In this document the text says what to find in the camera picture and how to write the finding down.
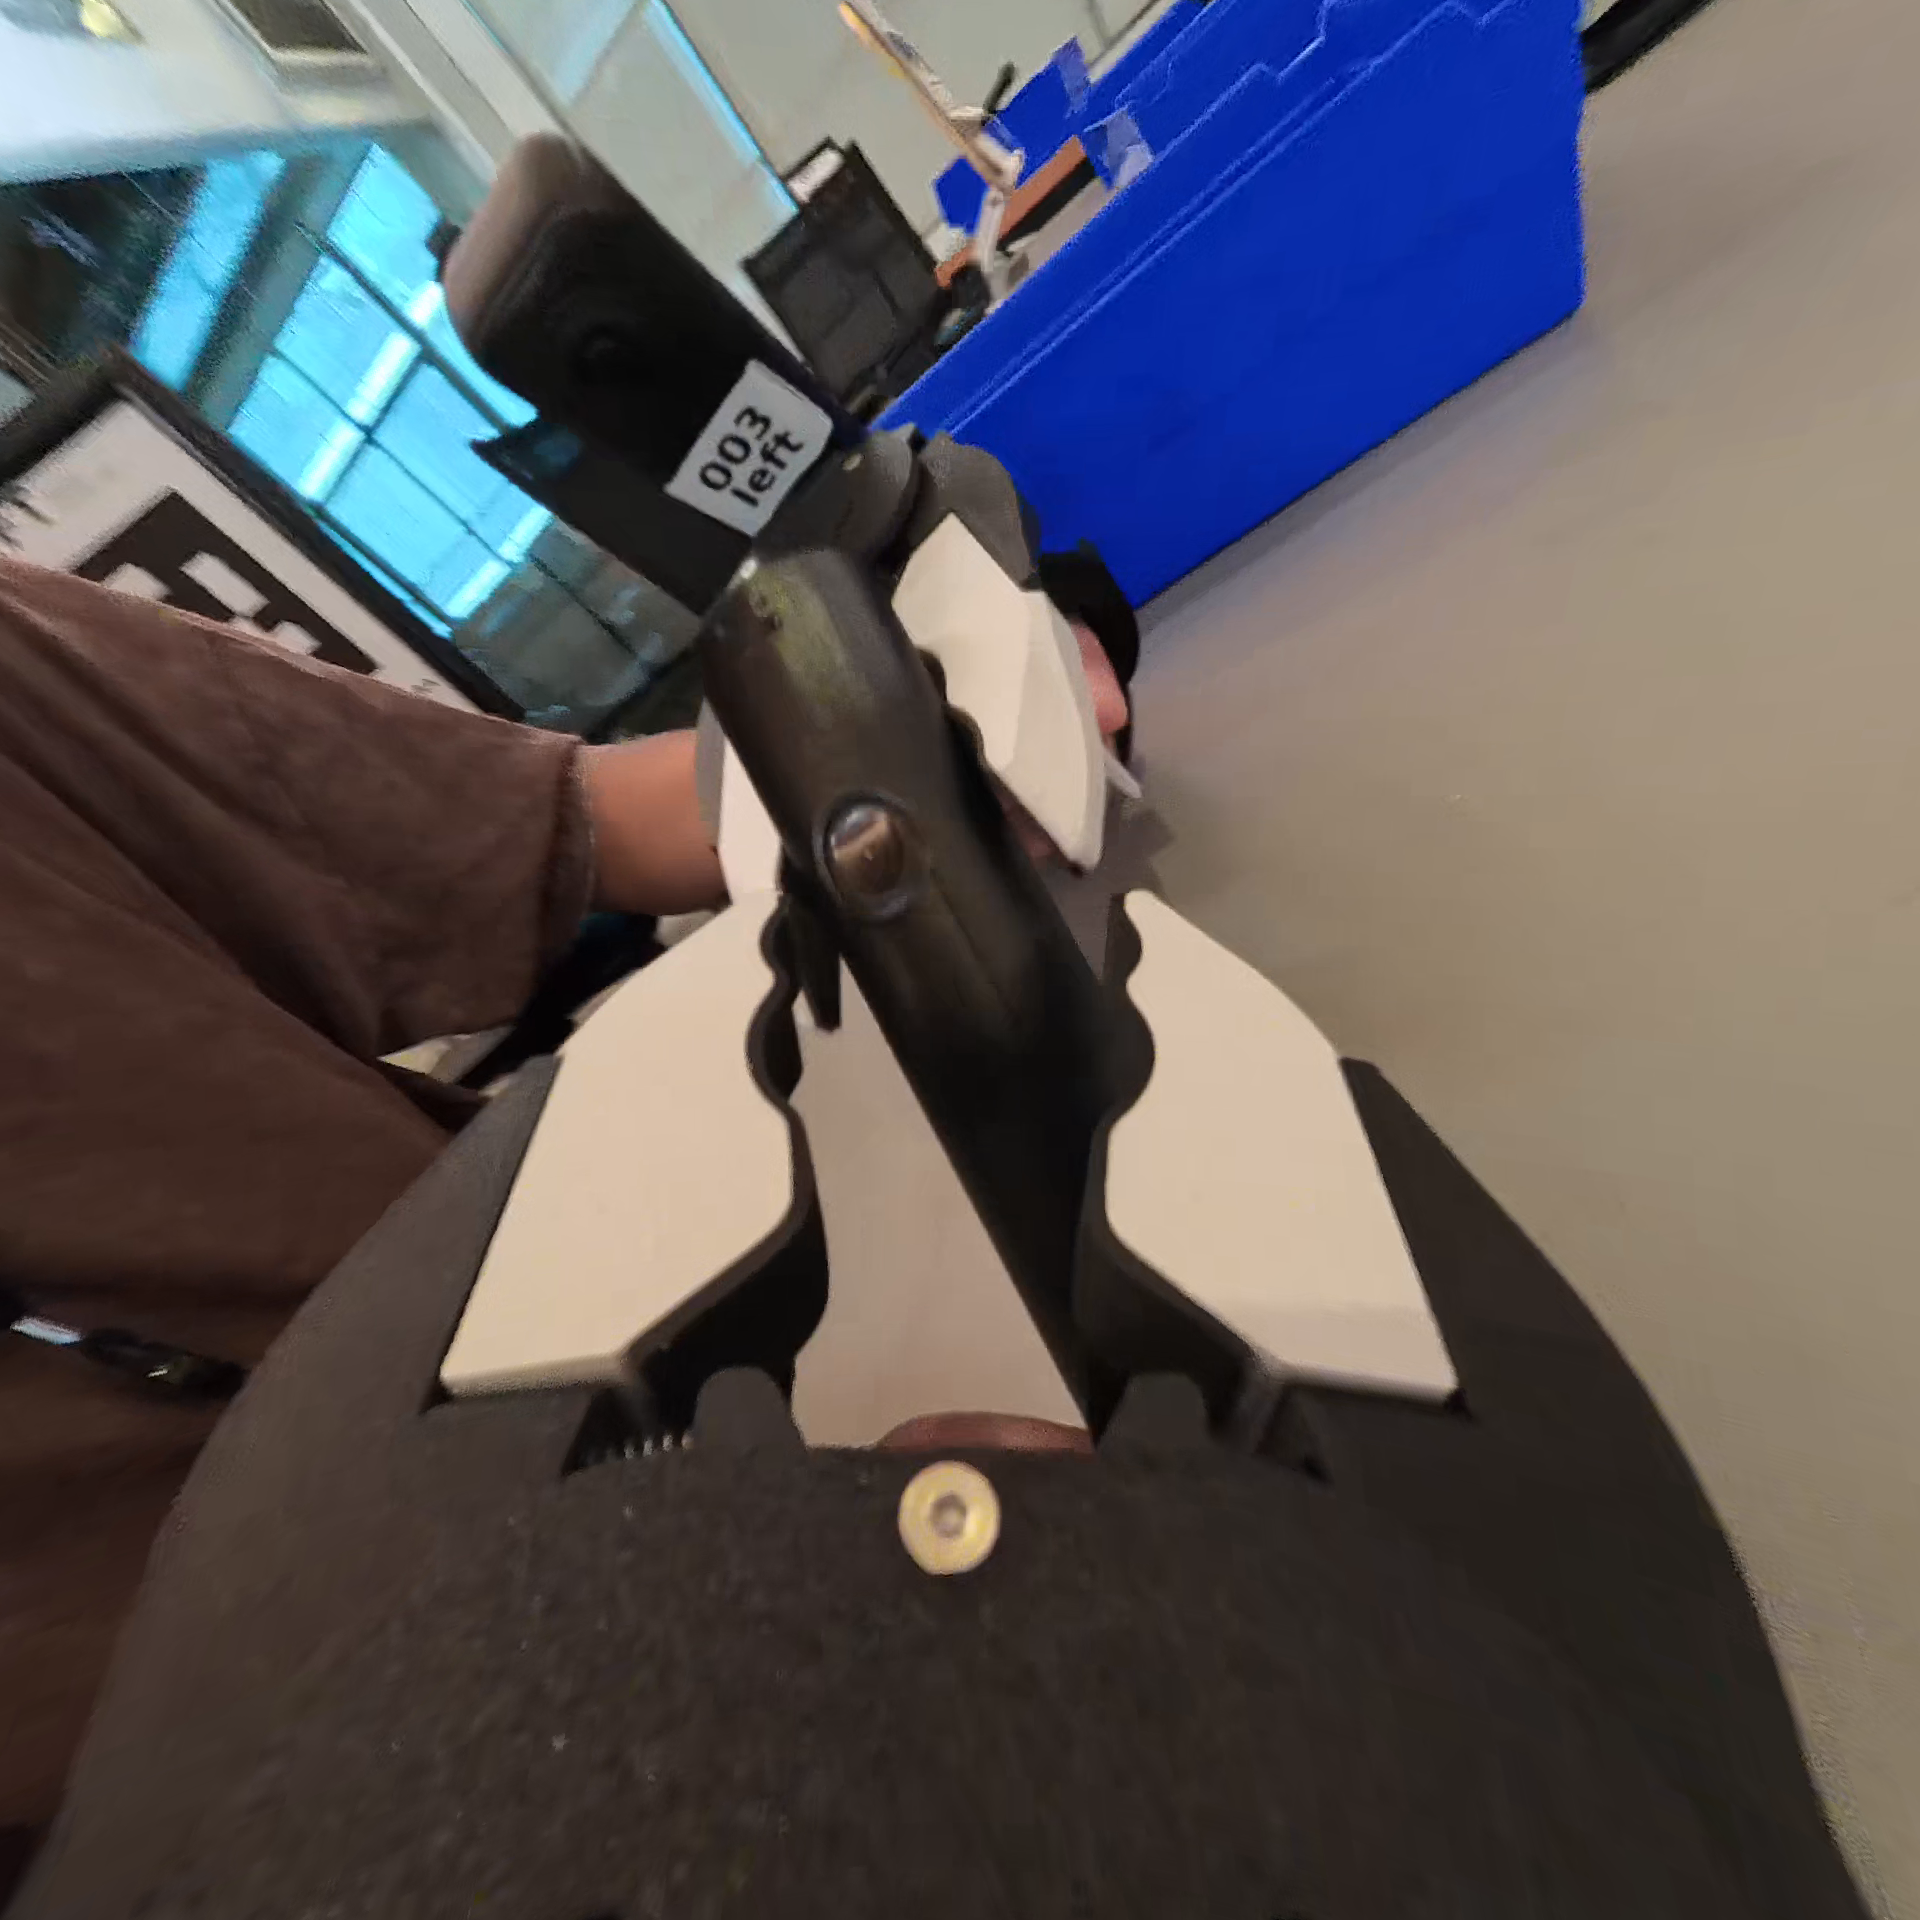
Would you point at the black remote control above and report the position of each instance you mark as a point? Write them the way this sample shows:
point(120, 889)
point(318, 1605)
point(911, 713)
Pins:
point(901, 929)

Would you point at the black office chair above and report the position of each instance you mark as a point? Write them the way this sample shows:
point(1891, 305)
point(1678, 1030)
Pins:
point(856, 287)

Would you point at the person's left hand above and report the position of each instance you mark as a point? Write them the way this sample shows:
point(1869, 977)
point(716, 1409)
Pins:
point(1109, 696)

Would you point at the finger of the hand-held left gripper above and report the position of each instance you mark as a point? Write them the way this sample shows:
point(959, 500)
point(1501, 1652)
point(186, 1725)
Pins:
point(1020, 705)
point(745, 839)

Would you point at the person's left forearm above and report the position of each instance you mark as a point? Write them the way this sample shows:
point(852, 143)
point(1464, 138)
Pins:
point(644, 818)

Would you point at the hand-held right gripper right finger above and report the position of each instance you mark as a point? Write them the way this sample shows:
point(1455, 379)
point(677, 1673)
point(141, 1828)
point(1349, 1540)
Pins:
point(1274, 1169)

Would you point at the grey desk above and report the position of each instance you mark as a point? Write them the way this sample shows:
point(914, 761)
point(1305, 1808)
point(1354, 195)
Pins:
point(1501, 902)

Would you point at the blue plastic bin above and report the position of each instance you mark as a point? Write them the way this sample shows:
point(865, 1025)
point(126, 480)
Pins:
point(1274, 331)

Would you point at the black white marker board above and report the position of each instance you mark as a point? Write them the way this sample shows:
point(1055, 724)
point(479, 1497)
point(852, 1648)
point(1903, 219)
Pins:
point(196, 526)

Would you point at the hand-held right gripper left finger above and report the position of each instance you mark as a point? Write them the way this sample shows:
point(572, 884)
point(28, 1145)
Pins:
point(644, 1169)

